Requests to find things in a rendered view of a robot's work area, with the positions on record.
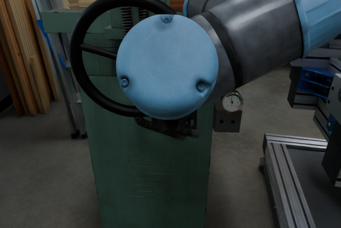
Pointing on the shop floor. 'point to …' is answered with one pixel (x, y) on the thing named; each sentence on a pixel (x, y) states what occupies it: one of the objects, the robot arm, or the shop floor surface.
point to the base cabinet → (146, 166)
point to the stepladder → (56, 47)
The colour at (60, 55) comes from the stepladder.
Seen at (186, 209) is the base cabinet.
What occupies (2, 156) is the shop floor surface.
